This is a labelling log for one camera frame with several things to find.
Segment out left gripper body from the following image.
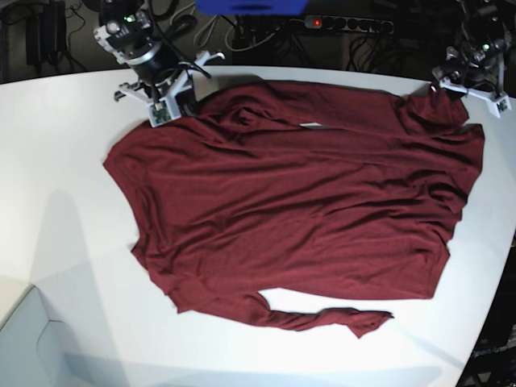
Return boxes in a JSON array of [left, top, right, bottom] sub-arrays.
[[432, 57, 504, 89]]

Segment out white bin at corner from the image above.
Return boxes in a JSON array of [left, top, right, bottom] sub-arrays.
[[1, 287, 71, 386]]

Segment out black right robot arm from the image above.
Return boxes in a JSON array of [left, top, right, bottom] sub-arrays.
[[94, 1, 203, 107]]

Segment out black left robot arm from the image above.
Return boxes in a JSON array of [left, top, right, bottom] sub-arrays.
[[432, 1, 515, 95]]

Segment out black power strip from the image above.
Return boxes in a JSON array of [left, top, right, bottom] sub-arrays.
[[303, 15, 395, 35]]

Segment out white cable loops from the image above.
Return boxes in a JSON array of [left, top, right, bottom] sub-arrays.
[[170, 3, 283, 52]]

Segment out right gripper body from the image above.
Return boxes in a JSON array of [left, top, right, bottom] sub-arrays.
[[128, 44, 180, 85]]

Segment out black box on floor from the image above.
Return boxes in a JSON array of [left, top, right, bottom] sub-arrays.
[[25, 1, 66, 69]]

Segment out dark red t-shirt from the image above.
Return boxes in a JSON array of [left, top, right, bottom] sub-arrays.
[[104, 81, 485, 336]]

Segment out blue box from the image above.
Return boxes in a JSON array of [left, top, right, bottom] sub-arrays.
[[196, 0, 307, 15]]

